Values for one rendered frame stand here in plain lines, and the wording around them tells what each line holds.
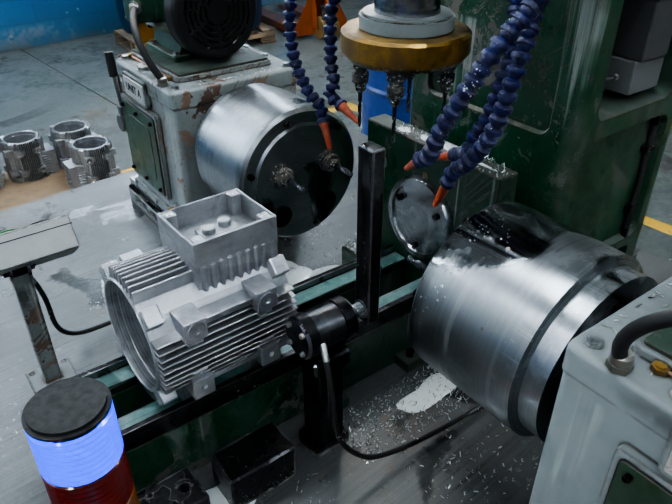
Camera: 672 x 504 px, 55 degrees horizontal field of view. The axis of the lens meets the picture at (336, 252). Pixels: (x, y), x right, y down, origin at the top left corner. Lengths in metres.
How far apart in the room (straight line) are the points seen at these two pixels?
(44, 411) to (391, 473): 0.58
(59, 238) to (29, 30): 5.58
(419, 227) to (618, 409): 0.55
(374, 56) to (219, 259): 0.33
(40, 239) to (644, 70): 0.94
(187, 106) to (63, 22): 5.40
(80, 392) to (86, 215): 1.16
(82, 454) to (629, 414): 0.45
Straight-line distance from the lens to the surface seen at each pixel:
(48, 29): 6.61
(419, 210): 1.08
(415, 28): 0.88
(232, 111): 1.19
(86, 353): 1.21
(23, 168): 3.45
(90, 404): 0.50
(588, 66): 0.98
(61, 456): 0.50
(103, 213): 1.64
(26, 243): 1.02
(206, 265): 0.81
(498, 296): 0.74
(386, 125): 1.11
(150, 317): 0.78
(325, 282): 1.10
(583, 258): 0.76
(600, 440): 0.68
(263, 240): 0.84
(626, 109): 1.12
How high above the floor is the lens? 1.55
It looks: 33 degrees down
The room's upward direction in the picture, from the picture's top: straight up
